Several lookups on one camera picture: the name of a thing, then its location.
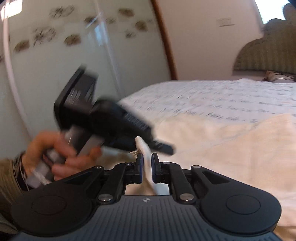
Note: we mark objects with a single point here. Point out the person's left hand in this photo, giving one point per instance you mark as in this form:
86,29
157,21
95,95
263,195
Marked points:
55,140

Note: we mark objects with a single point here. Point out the white wardrobe with floral pattern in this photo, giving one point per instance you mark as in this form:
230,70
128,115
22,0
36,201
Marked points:
44,42

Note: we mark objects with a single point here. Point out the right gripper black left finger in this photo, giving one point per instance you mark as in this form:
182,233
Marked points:
68,204

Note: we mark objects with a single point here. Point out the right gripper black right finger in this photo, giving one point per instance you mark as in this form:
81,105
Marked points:
226,204

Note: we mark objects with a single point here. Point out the window with blue frame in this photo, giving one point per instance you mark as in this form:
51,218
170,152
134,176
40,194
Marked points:
271,9

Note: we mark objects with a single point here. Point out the white wall socket plate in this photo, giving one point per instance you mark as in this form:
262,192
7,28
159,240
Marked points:
225,22

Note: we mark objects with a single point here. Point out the green striped scalloped headboard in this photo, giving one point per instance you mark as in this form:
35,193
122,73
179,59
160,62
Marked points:
275,51

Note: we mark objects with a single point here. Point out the white bedspread with script text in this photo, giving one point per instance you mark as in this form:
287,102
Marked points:
235,101

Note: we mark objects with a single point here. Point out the brown wooden door frame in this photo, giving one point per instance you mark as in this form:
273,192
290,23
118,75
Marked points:
165,39

